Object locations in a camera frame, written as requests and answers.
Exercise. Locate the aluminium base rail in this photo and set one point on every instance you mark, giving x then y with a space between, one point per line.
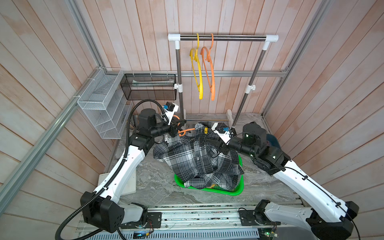
216 222

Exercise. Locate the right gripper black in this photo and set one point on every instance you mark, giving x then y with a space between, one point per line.
219 147

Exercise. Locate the dark teal tray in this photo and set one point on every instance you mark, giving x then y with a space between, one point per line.
272 141

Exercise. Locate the grey plaid shirt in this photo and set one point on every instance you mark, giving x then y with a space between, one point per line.
224 181
195 142

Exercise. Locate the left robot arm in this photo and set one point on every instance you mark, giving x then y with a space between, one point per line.
100 208

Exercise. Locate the white wire mesh shelf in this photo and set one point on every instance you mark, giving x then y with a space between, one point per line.
104 103

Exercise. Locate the black mesh wall basket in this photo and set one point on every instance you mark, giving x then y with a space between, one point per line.
159 87

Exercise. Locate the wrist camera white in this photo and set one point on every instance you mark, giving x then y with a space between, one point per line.
224 132
169 109

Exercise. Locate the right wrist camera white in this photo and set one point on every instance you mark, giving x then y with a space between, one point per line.
224 132

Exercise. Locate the green plastic basket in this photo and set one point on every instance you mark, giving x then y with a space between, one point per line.
191 165

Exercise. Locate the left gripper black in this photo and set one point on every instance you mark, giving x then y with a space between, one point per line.
173 128

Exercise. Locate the metal clothes rack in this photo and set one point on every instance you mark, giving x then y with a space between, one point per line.
178 38

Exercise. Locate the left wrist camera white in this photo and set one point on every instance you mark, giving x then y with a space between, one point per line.
169 109

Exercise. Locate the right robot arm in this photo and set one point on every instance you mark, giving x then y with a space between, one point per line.
327 217

